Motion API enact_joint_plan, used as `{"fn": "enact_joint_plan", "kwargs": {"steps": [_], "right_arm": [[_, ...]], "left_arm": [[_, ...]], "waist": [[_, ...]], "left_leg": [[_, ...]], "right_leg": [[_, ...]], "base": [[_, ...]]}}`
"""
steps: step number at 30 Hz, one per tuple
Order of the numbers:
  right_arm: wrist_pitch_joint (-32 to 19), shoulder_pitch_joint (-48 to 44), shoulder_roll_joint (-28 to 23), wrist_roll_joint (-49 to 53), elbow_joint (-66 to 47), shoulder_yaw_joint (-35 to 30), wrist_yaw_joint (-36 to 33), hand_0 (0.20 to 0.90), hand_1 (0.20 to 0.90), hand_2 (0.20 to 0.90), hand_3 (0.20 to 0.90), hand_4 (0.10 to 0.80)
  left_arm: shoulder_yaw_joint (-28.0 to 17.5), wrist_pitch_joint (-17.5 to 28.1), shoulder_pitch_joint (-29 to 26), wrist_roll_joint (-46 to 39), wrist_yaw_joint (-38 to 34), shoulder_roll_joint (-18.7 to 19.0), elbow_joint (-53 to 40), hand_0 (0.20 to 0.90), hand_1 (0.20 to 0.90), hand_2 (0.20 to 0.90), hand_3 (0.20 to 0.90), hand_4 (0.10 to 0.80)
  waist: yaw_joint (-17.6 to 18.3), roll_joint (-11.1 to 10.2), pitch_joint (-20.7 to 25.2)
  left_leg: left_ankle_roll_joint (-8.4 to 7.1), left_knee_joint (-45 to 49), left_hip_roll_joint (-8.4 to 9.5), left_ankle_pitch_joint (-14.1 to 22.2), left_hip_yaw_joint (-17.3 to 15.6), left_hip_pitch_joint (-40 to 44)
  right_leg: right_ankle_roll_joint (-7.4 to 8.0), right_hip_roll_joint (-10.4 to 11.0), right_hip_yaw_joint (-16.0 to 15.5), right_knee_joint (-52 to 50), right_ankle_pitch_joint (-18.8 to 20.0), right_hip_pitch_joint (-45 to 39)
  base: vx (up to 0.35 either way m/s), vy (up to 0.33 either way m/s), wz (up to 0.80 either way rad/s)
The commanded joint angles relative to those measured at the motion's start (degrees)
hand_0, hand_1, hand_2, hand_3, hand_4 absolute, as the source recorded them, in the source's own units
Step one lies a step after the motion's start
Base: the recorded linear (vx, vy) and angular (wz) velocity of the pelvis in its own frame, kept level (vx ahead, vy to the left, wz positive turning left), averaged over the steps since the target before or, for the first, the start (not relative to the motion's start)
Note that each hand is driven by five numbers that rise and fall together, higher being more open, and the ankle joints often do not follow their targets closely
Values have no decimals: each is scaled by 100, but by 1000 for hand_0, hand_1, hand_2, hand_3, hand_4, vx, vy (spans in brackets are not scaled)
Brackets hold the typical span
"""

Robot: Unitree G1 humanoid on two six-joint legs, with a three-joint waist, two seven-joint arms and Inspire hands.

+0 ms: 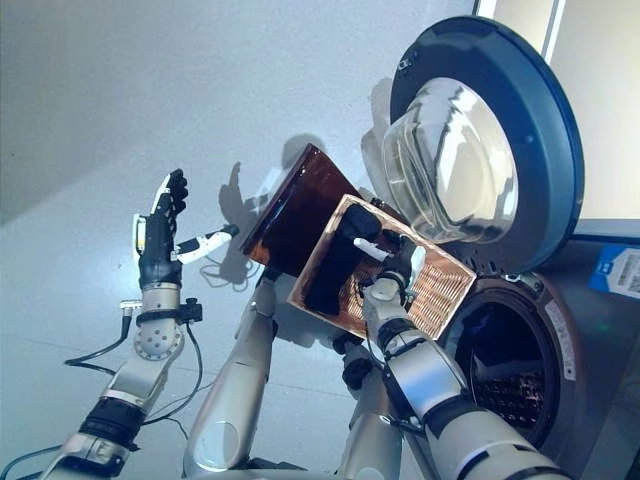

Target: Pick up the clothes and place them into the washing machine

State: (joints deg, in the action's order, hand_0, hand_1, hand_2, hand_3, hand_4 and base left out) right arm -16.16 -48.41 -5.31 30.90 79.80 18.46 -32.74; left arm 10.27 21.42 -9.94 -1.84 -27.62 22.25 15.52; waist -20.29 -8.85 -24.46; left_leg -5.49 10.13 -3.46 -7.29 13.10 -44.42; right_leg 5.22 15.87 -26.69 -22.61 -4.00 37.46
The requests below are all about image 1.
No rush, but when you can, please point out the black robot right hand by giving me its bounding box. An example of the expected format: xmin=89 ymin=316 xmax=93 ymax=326
xmin=352 ymin=234 xmax=427 ymax=302

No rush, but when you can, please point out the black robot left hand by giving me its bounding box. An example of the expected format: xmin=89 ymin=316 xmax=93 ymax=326
xmin=130 ymin=168 xmax=241 ymax=291

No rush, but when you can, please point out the black garment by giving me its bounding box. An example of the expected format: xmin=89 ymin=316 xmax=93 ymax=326
xmin=303 ymin=202 xmax=385 ymax=317

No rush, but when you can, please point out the round glass washing machine door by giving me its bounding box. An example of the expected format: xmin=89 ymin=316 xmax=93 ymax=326
xmin=382 ymin=14 xmax=586 ymax=274

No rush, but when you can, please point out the grey front-load washing machine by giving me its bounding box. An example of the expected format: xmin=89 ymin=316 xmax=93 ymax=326
xmin=414 ymin=234 xmax=640 ymax=480

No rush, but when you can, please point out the brown wicker laundry basket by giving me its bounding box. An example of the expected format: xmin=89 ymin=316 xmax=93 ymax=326
xmin=287 ymin=193 xmax=478 ymax=343

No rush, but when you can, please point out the brown acrylic stand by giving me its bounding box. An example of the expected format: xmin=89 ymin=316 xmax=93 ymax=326
xmin=240 ymin=143 xmax=367 ymax=279

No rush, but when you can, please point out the silver robot right leg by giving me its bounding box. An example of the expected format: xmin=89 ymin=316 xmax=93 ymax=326
xmin=334 ymin=334 xmax=407 ymax=480

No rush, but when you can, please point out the blue white energy label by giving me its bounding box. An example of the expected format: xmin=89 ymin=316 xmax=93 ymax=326
xmin=587 ymin=244 xmax=640 ymax=302

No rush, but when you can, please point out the white counter cabinet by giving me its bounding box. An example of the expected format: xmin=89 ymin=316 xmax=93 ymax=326
xmin=472 ymin=0 xmax=562 ymax=67

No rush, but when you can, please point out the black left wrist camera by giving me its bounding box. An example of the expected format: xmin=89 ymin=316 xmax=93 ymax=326
xmin=179 ymin=298 xmax=204 ymax=324

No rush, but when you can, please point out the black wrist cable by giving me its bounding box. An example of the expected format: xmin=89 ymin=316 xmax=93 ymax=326
xmin=0 ymin=307 xmax=205 ymax=480

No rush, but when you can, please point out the white appliance enclosure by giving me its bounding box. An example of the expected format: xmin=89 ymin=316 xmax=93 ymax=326
xmin=542 ymin=0 xmax=640 ymax=239

